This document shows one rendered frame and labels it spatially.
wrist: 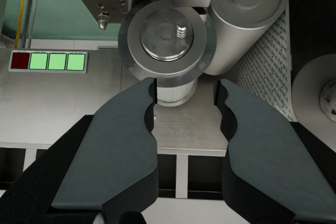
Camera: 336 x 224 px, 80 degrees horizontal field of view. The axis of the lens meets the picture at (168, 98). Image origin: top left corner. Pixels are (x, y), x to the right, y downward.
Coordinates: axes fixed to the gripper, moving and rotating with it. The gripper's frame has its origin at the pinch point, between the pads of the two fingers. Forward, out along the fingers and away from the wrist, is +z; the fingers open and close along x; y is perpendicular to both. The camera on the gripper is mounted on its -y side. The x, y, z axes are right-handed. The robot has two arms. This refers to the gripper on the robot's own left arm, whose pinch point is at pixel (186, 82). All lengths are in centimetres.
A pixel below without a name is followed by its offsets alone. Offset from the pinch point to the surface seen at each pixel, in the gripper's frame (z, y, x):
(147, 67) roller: 15.8, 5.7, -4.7
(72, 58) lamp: 49, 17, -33
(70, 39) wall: 300, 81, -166
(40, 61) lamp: 48, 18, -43
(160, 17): 19.5, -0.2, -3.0
